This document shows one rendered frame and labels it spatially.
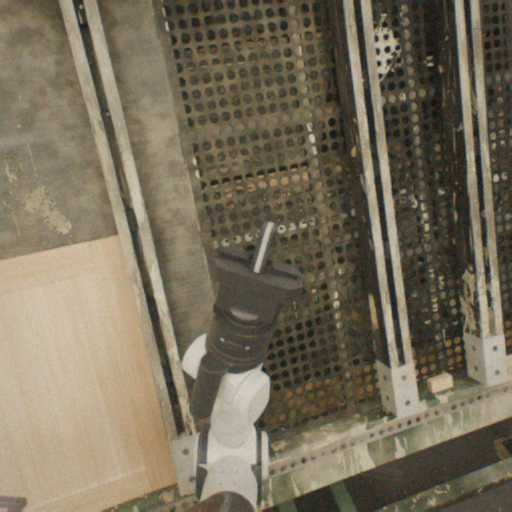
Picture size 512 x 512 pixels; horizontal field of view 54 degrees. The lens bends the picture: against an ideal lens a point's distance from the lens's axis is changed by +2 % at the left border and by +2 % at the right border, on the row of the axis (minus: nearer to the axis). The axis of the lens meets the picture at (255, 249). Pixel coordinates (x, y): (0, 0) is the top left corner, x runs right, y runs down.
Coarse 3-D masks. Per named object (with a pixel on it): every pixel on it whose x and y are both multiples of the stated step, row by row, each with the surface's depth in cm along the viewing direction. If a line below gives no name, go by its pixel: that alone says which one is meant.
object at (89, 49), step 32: (64, 0) 86; (96, 32) 88; (96, 64) 92; (96, 96) 90; (96, 128) 91; (128, 160) 93; (128, 192) 97; (128, 224) 95; (128, 256) 96; (160, 288) 99; (160, 320) 100; (160, 352) 104; (160, 384) 102; (192, 416) 105; (192, 448) 106; (192, 480) 107
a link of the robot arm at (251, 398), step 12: (252, 372) 71; (252, 384) 69; (264, 384) 71; (240, 396) 69; (252, 396) 69; (264, 396) 74; (216, 408) 79; (228, 408) 79; (240, 408) 69; (252, 408) 72; (228, 420) 76; (240, 420) 73; (252, 420) 75
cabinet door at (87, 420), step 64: (64, 256) 98; (0, 320) 96; (64, 320) 100; (128, 320) 103; (0, 384) 98; (64, 384) 102; (128, 384) 105; (0, 448) 100; (64, 448) 104; (128, 448) 108
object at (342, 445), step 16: (464, 400) 127; (480, 400) 128; (416, 416) 123; (432, 416) 125; (368, 432) 120; (384, 432) 121; (320, 448) 117; (336, 448) 118; (352, 448) 119; (288, 464) 115; (304, 464) 116; (192, 496) 109
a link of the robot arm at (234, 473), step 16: (256, 432) 92; (256, 448) 88; (208, 464) 87; (224, 464) 84; (240, 464) 84; (256, 464) 87; (208, 480) 80; (224, 480) 77; (240, 480) 78; (256, 480) 85; (208, 496) 73; (256, 496) 84
